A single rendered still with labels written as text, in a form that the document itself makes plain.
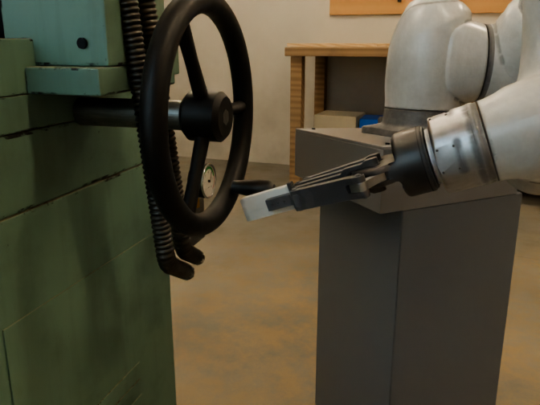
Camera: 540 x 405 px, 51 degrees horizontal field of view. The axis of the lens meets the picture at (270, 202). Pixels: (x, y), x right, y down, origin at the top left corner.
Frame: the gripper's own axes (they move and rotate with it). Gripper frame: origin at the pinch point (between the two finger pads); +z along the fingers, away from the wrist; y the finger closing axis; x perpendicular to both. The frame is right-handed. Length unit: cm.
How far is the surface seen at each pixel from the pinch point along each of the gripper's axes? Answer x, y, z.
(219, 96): -14.2, 2.7, 0.4
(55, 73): -22.1, 11.4, 14.2
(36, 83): -21.9, 11.4, 17.0
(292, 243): 51, -172, 64
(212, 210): -1.3, 1.9, 6.9
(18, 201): -10.5, 14.7, 22.7
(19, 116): -19.1, 13.0, 19.6
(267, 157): 26, -335, 121
